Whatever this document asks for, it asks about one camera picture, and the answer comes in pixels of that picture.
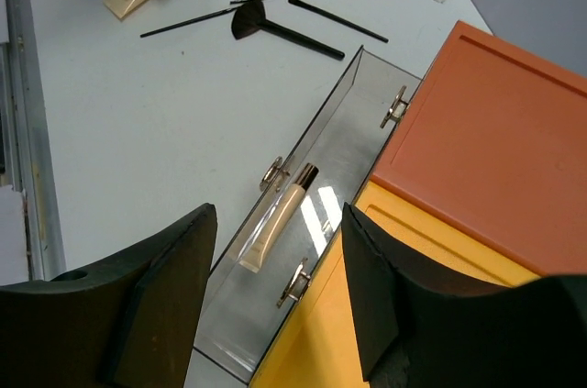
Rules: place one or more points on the long thin black stick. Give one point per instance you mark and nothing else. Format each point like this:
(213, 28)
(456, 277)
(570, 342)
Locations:
(234, 5)

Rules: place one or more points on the black brush brown bristles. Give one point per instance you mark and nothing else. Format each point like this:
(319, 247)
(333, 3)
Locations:
(251, 17)

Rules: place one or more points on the yellow drawer box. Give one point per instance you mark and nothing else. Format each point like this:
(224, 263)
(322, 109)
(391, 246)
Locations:
(317, 345)

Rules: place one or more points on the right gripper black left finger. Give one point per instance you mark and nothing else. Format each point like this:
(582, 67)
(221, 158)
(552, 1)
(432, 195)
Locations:
(127, 320)

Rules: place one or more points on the dark orange drawer box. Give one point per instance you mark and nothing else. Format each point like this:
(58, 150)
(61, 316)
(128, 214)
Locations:
(493, 143)

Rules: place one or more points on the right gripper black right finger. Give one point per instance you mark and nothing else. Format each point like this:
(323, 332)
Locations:
(419, 323)

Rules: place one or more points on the beige tube gold cap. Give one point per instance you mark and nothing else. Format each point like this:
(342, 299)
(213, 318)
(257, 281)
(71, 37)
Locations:
(289, 201)

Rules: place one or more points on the clear wide drawer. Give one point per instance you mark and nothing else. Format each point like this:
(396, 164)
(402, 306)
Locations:
(245, 310)

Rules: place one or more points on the thin black makeup brush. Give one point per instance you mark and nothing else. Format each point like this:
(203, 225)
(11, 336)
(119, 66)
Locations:
(340, 20)

